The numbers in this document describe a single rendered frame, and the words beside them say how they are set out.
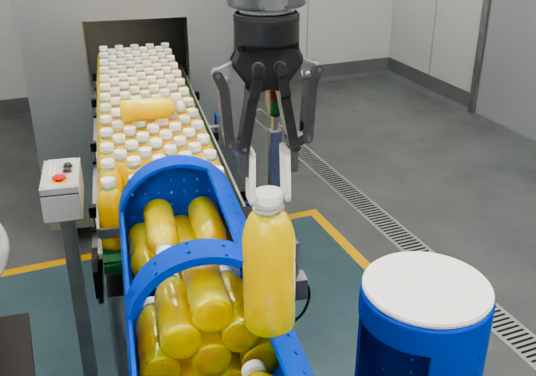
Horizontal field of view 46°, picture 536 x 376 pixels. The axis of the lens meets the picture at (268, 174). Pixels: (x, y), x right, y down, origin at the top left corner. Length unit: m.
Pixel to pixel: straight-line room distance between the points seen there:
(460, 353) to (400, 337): 0.12
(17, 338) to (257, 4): 0.90
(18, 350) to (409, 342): 0.76
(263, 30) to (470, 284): 0.90
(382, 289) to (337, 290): 1.79
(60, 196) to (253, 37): 1.12
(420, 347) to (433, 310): 0.08
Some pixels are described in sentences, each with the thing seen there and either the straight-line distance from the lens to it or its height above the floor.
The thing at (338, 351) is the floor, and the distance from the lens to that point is 2.83.
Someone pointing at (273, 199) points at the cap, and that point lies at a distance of 0.79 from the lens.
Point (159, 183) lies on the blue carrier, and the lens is 1.54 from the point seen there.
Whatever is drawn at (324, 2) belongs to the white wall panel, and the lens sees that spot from 6.32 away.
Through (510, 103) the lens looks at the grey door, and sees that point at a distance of 5.39.
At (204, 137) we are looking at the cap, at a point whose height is 1.11.
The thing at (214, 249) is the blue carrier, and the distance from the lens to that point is 1.14.
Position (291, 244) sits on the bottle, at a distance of 0.82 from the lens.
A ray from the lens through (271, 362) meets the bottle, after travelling 1.19.
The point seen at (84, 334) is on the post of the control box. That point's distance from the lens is 2.08.
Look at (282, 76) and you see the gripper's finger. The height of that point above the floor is 1.62.
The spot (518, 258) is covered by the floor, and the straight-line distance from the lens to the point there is 3.66.
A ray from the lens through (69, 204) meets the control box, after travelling 1.76.
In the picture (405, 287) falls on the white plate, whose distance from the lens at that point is 1.41.
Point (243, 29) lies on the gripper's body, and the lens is 0.72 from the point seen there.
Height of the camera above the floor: 1.83
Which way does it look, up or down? 25 degrees down
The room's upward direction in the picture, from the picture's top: straight up
